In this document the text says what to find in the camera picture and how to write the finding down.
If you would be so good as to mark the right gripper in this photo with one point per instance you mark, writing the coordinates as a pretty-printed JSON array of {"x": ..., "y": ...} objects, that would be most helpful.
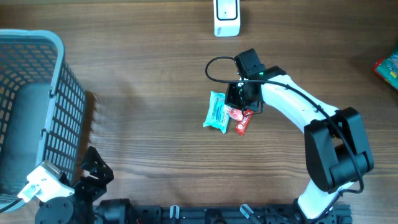
[{"x": 231, "y": 100}]

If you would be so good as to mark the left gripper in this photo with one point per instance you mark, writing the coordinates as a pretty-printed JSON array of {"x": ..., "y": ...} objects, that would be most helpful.
[{"x": 98, "y": 187}]

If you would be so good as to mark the pink candy packet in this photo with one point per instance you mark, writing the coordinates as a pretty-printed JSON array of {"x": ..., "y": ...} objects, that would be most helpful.
[{"x": 234, "y": 113}]

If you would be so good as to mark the red Nescafe coffee stick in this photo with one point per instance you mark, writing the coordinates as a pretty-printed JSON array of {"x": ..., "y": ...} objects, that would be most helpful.
[{"x": 242, "y": 125}]

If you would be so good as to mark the small teal snack packet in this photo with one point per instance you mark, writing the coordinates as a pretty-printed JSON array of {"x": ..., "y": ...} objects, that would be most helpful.
[{"x": 217, "y": 116}]

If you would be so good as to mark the large green snack bag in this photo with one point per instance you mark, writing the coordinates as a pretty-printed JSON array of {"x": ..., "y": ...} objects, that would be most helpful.
[{"x": 386, "y": 69}]

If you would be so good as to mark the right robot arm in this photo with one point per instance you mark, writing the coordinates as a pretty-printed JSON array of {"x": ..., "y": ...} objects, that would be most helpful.
[{"x": 337, "y": 151}]

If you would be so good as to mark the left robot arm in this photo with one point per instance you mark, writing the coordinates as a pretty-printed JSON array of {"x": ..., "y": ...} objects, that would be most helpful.
[{"x": 78, "y": 207}]

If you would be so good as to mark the white barcode scanner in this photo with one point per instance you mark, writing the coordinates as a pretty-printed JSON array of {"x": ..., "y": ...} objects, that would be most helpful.
[{"x": 227, "y": 18}]

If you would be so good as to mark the grey mesh shopping basket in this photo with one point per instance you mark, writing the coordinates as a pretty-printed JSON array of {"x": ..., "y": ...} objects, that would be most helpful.
[{"x": 42, "y": 109}]

